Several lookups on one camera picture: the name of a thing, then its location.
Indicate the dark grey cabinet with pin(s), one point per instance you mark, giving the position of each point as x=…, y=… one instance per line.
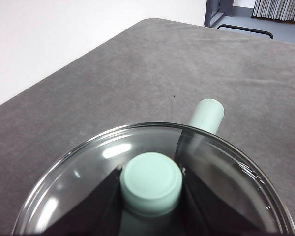
x=217, y=11

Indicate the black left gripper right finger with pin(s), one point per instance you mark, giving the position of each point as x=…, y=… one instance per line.
x=211, y=214

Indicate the glass lid with mint knob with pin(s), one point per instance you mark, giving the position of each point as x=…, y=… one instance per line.
x=151, y=182

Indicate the grey striped curtain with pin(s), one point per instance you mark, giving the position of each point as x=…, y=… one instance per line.
x=277, y=9

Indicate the black metal frame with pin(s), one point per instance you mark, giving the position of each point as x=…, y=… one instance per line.
x=248, y=29

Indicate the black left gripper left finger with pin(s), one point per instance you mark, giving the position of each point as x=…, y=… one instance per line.
x=88, y=211

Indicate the mint green steamer pot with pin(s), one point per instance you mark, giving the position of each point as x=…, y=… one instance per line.
x=207, y=115

